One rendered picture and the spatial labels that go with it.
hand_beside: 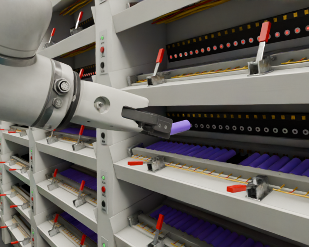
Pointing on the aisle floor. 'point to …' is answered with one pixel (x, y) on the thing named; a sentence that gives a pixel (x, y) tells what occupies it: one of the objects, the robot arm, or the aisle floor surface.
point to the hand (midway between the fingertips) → (155, 126)
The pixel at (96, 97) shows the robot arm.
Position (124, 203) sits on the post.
